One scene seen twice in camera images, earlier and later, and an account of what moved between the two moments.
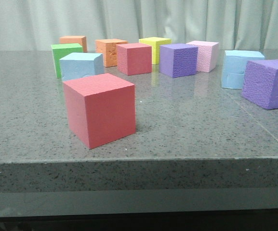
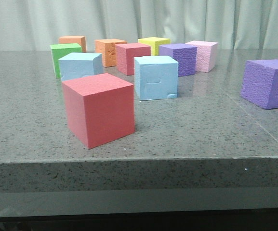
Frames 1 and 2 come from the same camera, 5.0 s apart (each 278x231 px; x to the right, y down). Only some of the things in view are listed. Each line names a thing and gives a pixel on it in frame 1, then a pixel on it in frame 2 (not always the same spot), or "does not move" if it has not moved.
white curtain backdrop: [236, 25] does not move
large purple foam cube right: [269, 83] does not move
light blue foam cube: [233, 67] to [155, 77]
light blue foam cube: [77, 65] does not move
